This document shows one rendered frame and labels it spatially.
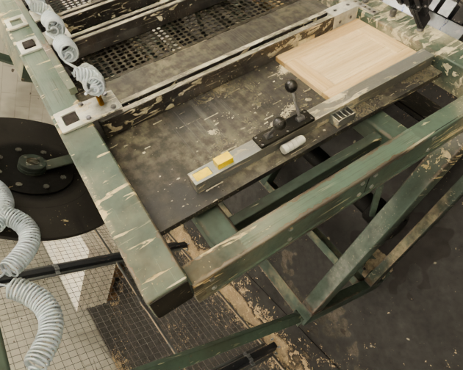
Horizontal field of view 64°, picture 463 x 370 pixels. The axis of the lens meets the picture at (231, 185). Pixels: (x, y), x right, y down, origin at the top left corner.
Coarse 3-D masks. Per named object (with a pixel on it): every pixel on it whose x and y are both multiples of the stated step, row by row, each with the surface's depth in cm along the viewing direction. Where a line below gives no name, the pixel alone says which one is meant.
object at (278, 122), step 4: (276, 120) 97; (280, 120) 97; (284, 120) 98; (276, 124) 97; (280, 124) 97; (284, 124) 98; (272, 128) 104; (276, 128) 98; (280, 128) 98; (268, 132) 108; (272, 132) 104; (264, 136) 108; (268, 136) 107; (272, 136) 108
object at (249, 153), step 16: (400, 64) 126; (416, 64) 125; (368, 80) 122; (384, 80) 121; (400, 80) 126; (336, 96) 118; (352, 96) 118; (368, 96) 121; (320, 112) 115; (304, 128) 113; (272, 144) 108; (240, 160) 105; (256, 160) 110; (192, 176) 103; (208, 176) 103; (224, 176) 106
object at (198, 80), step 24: (312, 24) 139; (336, 24) 144; (240, 48) 133; (264, 48) 132; (288, 48) 139; (72, 72) 103; (192, 72) 126; (216, 72) 127; (240, 72) 133; (96, 96) 112; (144, 96) 122; (168, 96) 123; (192, 96) 128; (120, 120) 118; (144, 120) 124
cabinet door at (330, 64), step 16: (336, 32) 143; (352, 32) 143; (368, 32) 142; (304, 48) 139; (320, 48) 138; (336, 48) 138; (352, 48) 137; (368, 48) 136; (384, 48) 136; (400, 48) 134; (288, 64) 134; (304, 64) 133; (320, 64) 133; (336, 64) 132; (352, 64) 132; (368, 64) 131; (384, 64) 130; (304, 80) 129; (320, 80) 127; (336, 80) 127; (352, 80) 126
